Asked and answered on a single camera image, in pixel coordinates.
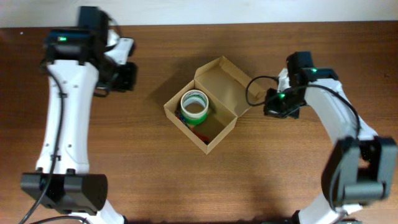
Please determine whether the orange utility knife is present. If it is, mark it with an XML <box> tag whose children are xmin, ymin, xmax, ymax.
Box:
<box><xmin>190</xmin><ymin>128</ymin><xmax>210</xmax><ymax>145</ymax></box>

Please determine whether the blue pen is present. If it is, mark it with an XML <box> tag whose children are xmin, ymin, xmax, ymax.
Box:
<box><xmin>175</xmin><ymin>111</ymin><xmax>190</xmax><ymax>128</ymax></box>

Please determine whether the green tape roll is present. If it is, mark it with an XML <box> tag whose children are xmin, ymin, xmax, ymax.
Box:
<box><xmin>181</xmin><ymin>110</ymin><xmax>208</xmax><ymax>126</ymax></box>

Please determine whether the beige masking tape roll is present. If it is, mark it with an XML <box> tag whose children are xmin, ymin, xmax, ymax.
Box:
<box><xmin>180</xmin><ymin>90</ymin><xmax>210</xmax><ymax>119</ymax></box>

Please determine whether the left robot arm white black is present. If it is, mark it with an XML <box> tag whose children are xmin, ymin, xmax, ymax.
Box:
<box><xmin>20</xmin><ymin>6</ymin><xmax>137</xmax><ymax>223</ymax></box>

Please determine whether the brown cardboard box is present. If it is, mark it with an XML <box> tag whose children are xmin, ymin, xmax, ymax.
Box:
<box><xmin>164</xmin><ymin>56</ymin><xmax>266</xmax><ymax>154</ymax></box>

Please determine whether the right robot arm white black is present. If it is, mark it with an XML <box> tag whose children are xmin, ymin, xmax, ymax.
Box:
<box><xmin>264</xmin><ymin>52</ymin><xmax>397</xmax><ymax>224</ymax></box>

